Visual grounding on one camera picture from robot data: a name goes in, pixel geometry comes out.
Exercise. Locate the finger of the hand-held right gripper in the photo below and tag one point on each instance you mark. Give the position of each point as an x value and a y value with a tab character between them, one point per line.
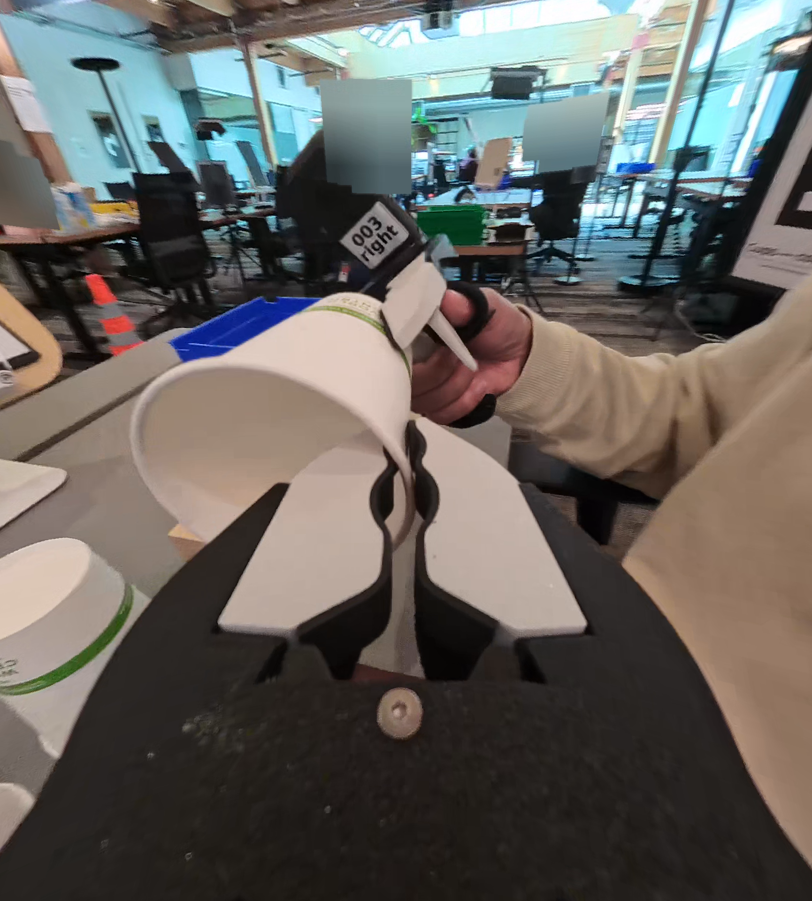
416	303

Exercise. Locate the black office chair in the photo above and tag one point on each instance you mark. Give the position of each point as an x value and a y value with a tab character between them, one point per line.
170	232
557	211
589	486

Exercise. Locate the black floor lamp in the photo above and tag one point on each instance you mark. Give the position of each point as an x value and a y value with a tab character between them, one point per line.
107	67

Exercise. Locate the wooden cube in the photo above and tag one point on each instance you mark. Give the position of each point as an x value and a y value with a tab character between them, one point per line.
184	545

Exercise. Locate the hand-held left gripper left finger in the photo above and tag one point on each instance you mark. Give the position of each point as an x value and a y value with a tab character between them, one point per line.
307	563

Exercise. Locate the blue plastic bin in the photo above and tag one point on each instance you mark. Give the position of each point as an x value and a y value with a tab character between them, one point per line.
223	331

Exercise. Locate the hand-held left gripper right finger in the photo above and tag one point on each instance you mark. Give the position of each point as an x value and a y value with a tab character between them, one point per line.
504	563

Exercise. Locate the orange traffic cone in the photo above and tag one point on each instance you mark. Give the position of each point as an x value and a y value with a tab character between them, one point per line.
114	317

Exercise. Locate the black white marker sign board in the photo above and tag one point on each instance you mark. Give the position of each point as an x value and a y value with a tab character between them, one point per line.
772	246

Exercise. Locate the green plastic bin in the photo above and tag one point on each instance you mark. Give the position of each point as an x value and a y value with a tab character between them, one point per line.
448	225

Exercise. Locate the person's right hand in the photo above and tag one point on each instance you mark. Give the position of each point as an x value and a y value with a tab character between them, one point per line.
501	366

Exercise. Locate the wooden document stand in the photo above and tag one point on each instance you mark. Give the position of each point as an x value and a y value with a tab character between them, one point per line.
12	493

